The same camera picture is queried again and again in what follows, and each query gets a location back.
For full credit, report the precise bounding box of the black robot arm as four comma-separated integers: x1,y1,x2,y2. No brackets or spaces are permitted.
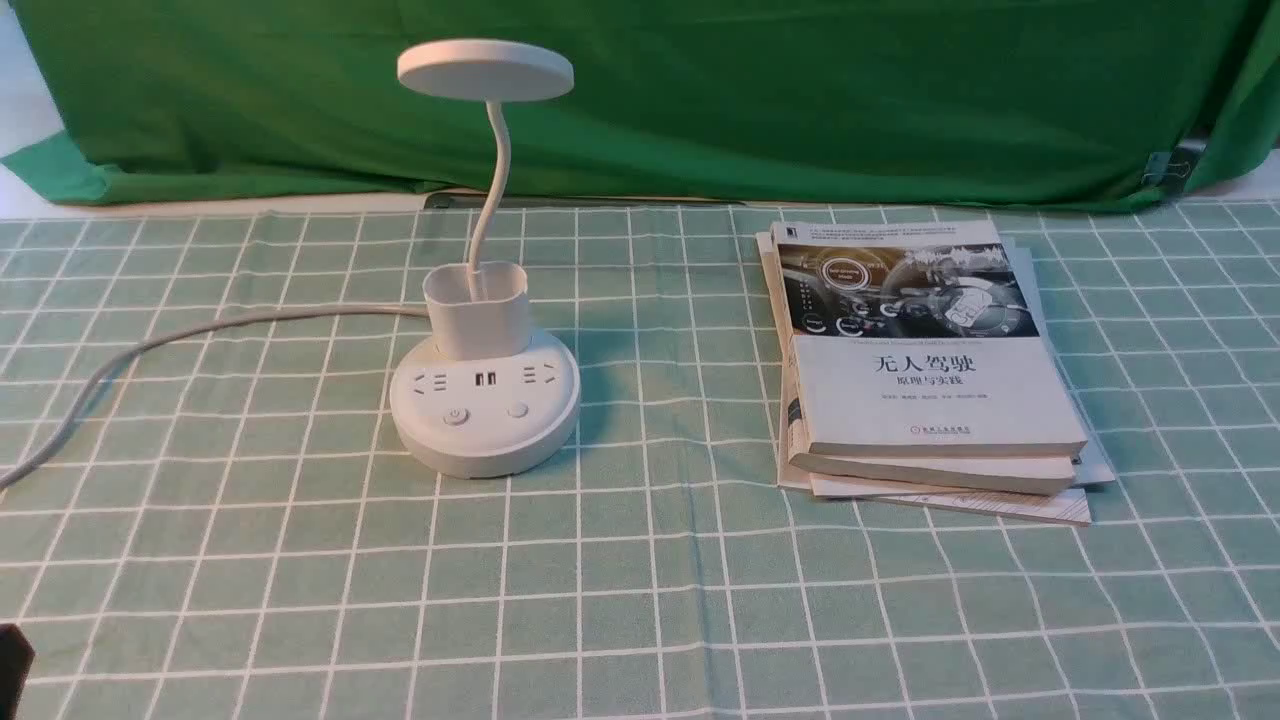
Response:
1,623,35,707

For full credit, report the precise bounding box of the white desk lamp with base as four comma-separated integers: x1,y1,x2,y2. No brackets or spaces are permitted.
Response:
387,38,581,478

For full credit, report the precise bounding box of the bottom thin book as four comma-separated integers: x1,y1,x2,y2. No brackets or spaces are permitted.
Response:
777,238,1117,527

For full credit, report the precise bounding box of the green checkered tablecloth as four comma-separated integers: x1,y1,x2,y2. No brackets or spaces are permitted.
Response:
1,200,1279,719

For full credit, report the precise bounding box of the top white book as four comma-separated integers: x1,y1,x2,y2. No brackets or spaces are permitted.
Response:
771,220,1089,459

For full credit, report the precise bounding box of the metal binder clip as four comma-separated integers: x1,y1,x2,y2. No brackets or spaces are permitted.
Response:
1140,137,1208,197

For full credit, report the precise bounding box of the white lamp power cord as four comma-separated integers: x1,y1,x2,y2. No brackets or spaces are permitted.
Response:
0,305,433,491

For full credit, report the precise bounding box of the green backdrop cloth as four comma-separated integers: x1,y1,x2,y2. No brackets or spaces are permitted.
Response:
3,1,1277,210

